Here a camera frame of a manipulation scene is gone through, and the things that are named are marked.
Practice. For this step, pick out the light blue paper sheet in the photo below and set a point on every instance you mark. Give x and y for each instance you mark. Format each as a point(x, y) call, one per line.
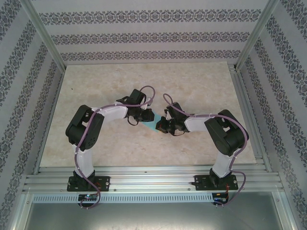
point(149, 123)

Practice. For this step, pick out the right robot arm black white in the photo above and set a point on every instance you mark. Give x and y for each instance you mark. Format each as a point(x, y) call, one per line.
point(227, 136)

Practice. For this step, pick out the black base plate right arm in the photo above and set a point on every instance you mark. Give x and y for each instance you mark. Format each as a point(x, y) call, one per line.
point(201, 179)

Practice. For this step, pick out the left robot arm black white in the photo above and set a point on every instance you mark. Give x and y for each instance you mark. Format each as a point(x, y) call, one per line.
point(81, 129)

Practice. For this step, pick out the black base plate left arm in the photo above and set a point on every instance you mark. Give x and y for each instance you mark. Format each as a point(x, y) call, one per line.
point(104, 180)

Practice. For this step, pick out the grey sheet metal tray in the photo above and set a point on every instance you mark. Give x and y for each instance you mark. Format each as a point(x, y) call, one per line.
point(153, 215)

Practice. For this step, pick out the aluminium cross beam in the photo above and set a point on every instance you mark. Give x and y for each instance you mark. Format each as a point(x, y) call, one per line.
point(148, 179)

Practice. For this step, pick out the circuit board with green light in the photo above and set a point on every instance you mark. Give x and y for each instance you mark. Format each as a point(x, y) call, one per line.
point(87, 197)

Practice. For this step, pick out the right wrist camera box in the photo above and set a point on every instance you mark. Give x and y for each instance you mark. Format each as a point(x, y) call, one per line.
point(167, 115)

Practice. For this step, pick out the aluminium frame post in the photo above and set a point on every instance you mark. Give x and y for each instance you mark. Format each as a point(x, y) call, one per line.
point(259, 28)
point(43, 31)

